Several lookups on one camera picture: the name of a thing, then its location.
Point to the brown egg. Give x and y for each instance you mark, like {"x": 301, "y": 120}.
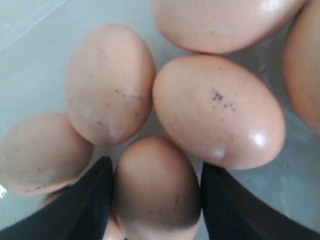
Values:
{"x": 301, "y": 65}
{"x": 42, "y": 154}
{"x": 108, "y": 84}
{"x": 156, "y": 192}
{"x": 221, "y": 26}
{"x": 112, "y": 232}
{"x": 219, "y": 111}

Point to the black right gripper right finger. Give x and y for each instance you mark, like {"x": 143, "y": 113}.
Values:
{"x": 231, "y": 212}

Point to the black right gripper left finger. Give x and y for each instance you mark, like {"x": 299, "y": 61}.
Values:
{"x": 80, "y": 213}

